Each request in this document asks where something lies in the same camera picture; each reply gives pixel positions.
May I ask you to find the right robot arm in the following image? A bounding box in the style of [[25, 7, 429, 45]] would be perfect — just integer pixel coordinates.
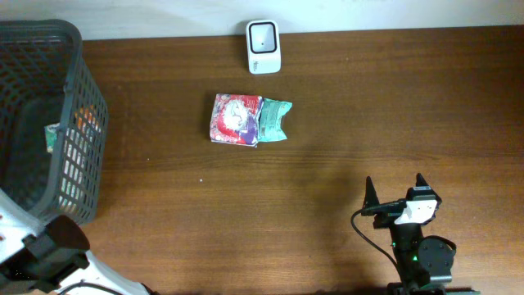
[[351, 174, 477, 295]]

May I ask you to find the red purple snack packet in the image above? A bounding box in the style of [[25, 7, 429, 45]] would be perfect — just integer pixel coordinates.
[[210, 93, 264, 147]]

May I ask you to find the grey plastic mesh basket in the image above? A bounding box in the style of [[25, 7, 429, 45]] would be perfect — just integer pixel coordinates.
[[1, 20, 109, 225]]

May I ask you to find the right black cable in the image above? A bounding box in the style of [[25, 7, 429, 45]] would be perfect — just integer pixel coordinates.
[[350, 199, 406, 279]]

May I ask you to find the teal green snack packet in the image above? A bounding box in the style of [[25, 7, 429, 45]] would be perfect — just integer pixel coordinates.
[[258, 98, 292, 143]]

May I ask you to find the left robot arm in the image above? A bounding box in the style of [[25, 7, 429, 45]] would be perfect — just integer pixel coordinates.
[[1, 193, 155, 295]]

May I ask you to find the orange snack packet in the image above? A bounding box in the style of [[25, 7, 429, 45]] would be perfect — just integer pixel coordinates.
[[75, 105, 100, 134]]

